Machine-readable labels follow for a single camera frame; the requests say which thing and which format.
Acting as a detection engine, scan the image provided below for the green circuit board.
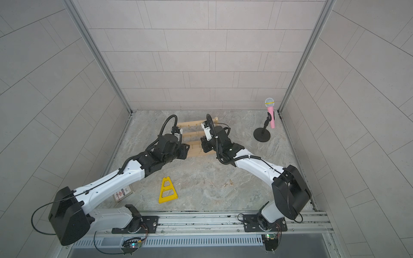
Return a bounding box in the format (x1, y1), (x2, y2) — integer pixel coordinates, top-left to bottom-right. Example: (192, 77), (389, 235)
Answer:
(121, 237), (143, 254)
(262, 234), (280, 253)

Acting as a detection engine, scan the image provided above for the pink toy microphone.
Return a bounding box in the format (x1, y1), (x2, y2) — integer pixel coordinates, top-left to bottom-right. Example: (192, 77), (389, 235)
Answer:
(265, 97), (275, 129)

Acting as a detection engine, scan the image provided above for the aluminium mounting rail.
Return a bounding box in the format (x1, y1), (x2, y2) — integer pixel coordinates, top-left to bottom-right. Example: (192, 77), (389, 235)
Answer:
(64, 209), (334, 238)

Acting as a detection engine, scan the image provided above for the black microphone stand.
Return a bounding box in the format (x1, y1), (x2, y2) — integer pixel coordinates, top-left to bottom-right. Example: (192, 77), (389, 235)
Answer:
(253, 112), (272, 143)

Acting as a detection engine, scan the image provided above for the wooden jewelry display stand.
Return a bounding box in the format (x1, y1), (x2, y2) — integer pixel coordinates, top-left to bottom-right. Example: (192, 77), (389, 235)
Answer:
(177, 120), (215, 158)

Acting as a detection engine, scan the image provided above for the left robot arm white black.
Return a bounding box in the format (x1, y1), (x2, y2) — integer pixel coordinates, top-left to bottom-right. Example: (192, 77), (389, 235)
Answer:
(48, 115), (190, 246)

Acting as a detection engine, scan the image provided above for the yellow triangular plastic frame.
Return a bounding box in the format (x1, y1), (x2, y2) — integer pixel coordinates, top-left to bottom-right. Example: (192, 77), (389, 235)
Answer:
(158, 176), (178, 204)

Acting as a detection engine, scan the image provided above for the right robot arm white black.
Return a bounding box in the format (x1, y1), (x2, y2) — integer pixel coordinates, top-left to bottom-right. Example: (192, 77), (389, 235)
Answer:
(201, 114), (311, 231)

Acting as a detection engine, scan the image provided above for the right green circuit board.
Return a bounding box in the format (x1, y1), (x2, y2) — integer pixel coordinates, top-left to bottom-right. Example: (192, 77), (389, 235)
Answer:
(262, 234), (280, 253)

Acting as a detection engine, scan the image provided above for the left green circuit board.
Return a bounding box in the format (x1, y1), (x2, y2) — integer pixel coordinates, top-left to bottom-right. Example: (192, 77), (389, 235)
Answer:
(121, 237), (143, 254)

